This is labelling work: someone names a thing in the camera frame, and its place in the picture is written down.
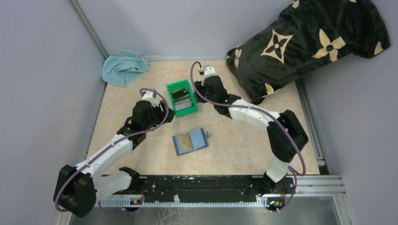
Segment blue leather card holder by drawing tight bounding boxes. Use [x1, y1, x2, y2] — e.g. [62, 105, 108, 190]
[172, 128, 209, 156]

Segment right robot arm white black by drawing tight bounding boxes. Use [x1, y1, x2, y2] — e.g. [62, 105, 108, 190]
[193, 75, 308, 183]

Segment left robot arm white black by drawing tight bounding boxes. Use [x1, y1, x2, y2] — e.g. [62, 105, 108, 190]
[53, 100, 175, 218]

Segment cards in green bin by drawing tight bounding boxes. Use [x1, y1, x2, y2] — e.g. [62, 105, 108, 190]
[171, 88, 192, 111]

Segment gold card in holder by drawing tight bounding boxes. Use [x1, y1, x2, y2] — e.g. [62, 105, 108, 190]
[178, 134, 192, 152]

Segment green plastic bin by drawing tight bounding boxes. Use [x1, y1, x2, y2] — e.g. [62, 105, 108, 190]
[166, 80, 198, 117]

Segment light blue cloth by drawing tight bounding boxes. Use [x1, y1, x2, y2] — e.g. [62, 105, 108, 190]
[101, 51, 149, 87]

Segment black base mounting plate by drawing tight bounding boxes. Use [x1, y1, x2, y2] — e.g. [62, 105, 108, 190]
[118, 175, 294, 203]

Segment black floral blanket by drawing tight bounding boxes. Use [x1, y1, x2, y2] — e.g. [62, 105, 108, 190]
[226, 0, 390, 104]

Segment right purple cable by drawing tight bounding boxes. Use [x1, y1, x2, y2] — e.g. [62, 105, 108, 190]
[190, 61, 307, 214]

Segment purple cable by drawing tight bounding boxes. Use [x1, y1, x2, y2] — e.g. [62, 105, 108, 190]
[54, 88, 170, 216]
[190, 61, 307, 214]

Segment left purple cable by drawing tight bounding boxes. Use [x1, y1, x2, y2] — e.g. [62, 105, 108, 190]
[54, 88, 170, 216]

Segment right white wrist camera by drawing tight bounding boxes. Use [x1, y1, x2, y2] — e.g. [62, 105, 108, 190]
[199, 65, 216, 79]

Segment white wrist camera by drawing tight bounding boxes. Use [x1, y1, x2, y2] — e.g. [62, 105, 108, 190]
[199, 65, 216, 79]
[141, 90, 160, 107]

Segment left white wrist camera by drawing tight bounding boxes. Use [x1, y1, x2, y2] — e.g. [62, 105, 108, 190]
[141, 90, 160, 107]

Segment aluminium frame rail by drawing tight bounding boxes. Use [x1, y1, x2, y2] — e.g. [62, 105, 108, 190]
[64, 175, 346, 208]

